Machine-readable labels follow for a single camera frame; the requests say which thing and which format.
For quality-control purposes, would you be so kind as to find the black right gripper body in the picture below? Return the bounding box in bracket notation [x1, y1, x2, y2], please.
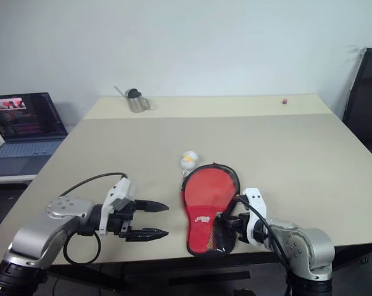
[233, 211, 251, 244]

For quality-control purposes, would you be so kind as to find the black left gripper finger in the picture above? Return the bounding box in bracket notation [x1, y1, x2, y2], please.
[125, 227, 170, 244]
[134, 199, 170, 214]

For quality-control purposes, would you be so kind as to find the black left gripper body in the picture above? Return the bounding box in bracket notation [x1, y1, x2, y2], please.
[107, 199, 138, 241]

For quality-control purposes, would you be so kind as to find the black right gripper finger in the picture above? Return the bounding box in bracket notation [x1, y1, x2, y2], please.
[215, 216, 235, 229]

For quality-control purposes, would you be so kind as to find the red and black paddle case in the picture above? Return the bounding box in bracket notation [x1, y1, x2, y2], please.
[180, 162, 241, 257]

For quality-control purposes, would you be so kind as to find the stainless steel pitcher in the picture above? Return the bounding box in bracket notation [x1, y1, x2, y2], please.
[125, 92, 152, 113]

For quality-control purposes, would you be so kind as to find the white side table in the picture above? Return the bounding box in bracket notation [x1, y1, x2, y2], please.
[0, 132, 66, 185]

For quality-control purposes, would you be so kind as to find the open blue-grey laptop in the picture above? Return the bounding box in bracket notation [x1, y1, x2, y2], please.
[0, 91, 69, 178]

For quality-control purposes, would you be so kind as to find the black office chair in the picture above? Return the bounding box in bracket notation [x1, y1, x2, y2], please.
[342, 47, 372, 166]

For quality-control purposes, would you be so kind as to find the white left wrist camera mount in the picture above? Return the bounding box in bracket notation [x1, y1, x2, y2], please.
[99, 177, 136, 237]

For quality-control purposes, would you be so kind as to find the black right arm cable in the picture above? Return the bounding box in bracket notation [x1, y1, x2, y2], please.
[233, 193, 297, 296]

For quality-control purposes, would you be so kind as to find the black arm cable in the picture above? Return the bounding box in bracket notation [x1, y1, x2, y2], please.
[233, 193, 297, 296]
[58, 171, 128, 266]

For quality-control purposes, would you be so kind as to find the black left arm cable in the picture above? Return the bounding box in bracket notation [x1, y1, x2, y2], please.
[58, 171, 128, 266]

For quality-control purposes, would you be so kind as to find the black table frame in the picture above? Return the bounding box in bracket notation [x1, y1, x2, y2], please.
[46, 245, 371, 292]

